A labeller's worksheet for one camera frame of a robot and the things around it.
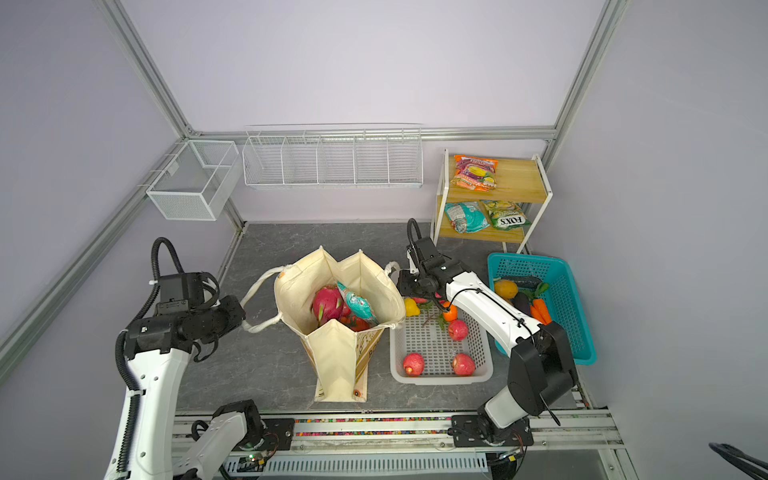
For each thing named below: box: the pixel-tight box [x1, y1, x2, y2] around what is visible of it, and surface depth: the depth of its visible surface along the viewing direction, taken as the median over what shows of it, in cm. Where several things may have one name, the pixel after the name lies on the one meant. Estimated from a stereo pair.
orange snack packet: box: [450, 154, 499, 192], surface depth 84 cm
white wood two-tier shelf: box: [431, 149, 554, 254], surface depth 93 cm
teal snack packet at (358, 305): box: [337, 281, 379, 327], surface depth 81 cm
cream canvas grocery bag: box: [275, 247, 405, 403], surface depth 79 cm
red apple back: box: [452, 353, 477, 377], surface depth 81 cm
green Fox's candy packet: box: [483, 200, 532, 231], surface depth 99 cm
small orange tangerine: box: [443, 304, 459, 322], surface depth 93 cm
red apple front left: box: [403, 352, 425, 377], surface depth 82 cm
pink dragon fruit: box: [311, 285, 344, 324], surface depth 85 cm
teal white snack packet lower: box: [444, 201, 491, 234], surface depth 98 cm
